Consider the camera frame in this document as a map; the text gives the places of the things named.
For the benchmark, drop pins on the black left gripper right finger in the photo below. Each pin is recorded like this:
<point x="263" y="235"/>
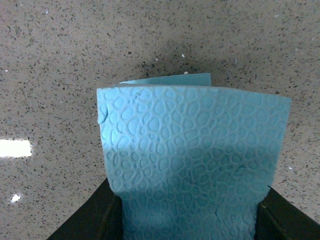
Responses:
<point x="278" y="219"/>

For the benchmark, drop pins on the light blue foam block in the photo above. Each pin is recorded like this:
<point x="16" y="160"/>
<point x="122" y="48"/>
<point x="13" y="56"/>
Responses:
<point x="190" y="162"/>
<point x="198" y="79"/>

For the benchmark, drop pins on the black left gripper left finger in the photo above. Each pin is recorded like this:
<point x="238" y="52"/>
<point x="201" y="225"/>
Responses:
<point x="99" y="218"/>

